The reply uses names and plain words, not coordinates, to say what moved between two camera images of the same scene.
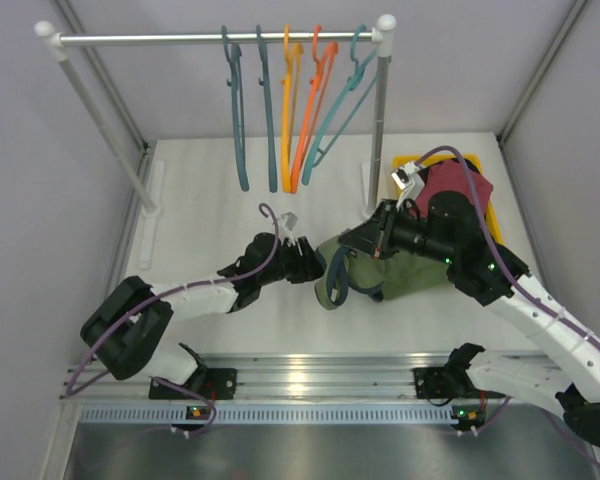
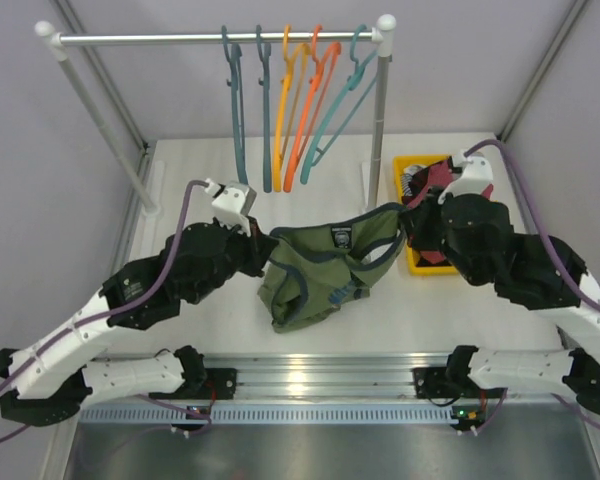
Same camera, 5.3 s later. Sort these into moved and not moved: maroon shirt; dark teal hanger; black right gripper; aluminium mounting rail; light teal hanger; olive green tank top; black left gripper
Moved: black right gripper; olive green tank top; black left gripper
Not moved: maroon shirt; light teal hanger; dark teal hanger; aluminium mounting rail
